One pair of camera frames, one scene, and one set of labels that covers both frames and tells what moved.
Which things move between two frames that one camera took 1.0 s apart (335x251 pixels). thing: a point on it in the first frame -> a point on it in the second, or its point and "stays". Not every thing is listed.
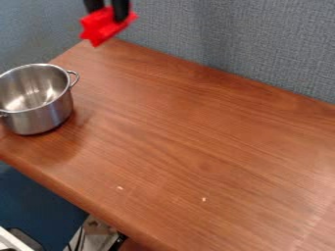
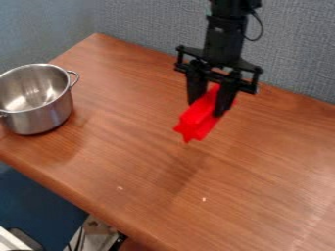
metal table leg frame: (96, 236) stays
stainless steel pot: (34, 98) stays
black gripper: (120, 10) -> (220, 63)
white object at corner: (13, 238) stays
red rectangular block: (100, 25) -> (197, 121)
